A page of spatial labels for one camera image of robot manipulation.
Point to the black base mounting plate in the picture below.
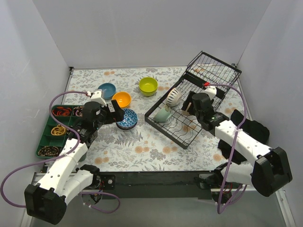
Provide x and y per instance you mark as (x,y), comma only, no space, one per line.
(156,184)

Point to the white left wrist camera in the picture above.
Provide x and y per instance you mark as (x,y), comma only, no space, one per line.
(97,96)

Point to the green compartment tray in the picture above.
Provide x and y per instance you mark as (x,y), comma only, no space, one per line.
(59,141)

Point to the mint green flower bowl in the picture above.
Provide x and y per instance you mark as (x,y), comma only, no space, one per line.
(163,114)

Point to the black cloth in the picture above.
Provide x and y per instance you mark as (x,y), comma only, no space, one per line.
(253,128)

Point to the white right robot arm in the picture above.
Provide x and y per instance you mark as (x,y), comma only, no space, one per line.
(269,168)

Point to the brown rubber bands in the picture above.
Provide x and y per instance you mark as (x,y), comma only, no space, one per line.
(49,151)

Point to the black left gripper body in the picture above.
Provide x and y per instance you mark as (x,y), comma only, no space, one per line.
(110,113)

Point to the lime green bowl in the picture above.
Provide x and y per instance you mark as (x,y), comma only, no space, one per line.
(148,84)
(148,94)

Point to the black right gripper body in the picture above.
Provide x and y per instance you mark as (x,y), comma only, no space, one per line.
(191,104)

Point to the aluminium frame rail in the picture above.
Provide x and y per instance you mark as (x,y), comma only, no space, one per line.
(252,210)

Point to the orange rubber bands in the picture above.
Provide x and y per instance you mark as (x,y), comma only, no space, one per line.
(62,111)

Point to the blue floral white bowl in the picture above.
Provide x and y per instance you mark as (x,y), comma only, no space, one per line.
(126,129)

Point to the yellow rubber bands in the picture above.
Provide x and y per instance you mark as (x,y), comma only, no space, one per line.
(58,130)

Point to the orange plastic bowl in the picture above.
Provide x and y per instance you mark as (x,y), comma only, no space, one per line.
(123,99)

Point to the pink patterned bowl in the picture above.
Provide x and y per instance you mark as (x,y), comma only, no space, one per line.
(124,127)

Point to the black wire dish rack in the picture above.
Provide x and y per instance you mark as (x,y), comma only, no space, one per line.
(203,86)

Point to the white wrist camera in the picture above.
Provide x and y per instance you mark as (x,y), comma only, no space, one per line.
(97,96)
(211,91)

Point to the beige ceramic bowl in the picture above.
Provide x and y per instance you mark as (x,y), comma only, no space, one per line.
(186,111)

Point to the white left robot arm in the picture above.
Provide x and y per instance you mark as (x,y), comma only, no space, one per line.
(47,200)

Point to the blue striped white bowl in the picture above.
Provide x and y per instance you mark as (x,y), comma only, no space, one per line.
(174,97)

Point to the blue ceramic bowl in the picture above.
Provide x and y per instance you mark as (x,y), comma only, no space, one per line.
(108,90)

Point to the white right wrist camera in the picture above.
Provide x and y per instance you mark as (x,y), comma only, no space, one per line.
(211,91)

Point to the red diamond pattern bowl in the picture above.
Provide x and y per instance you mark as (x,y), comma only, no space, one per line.
(130,118)

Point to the dark patterned rubber bands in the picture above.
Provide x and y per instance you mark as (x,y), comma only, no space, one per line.
(77,111)

